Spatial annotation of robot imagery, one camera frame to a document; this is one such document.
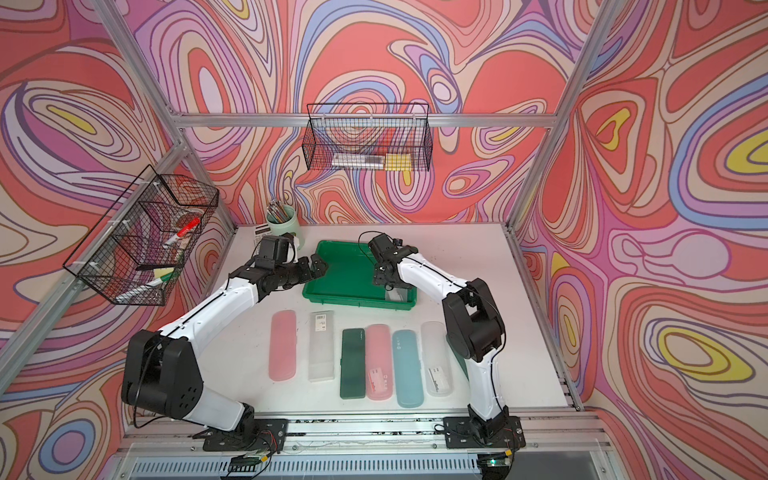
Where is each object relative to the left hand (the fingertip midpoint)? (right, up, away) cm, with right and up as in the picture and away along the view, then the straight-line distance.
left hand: (319, 268), depth 88 cm
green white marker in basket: (-41, -5, -16) cm, 44 cm away
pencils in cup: (-18, +19, +14) cm, 30 cm away
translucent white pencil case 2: (+24, -9, +11) cm, 28 cm away
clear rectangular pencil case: (+1, -24, +1) cm, 24 cm away
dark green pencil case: (+10, -27, -3) cm, 29 cm away
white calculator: (-31, +14, +31) cm, 46 cm away
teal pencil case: (+26, -28, -4) cm, 39 cm away
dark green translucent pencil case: (+42, -26, -1) cm, 49 cm away
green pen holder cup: (-14, +14, +14) cm, 24 cm away
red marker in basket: (-31, +12, -11) cm, 35 cm away
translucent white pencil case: (+35, -27, -3) cm, 44 cm away
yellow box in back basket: (+24, +33, +3) cm, 41 cm away
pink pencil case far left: (-11, -23, +1) cm, 26 cm away
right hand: (+22, -6, +8) cm, 24 cm away
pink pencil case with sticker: (+18, -28, -5) cm, 34 cm away
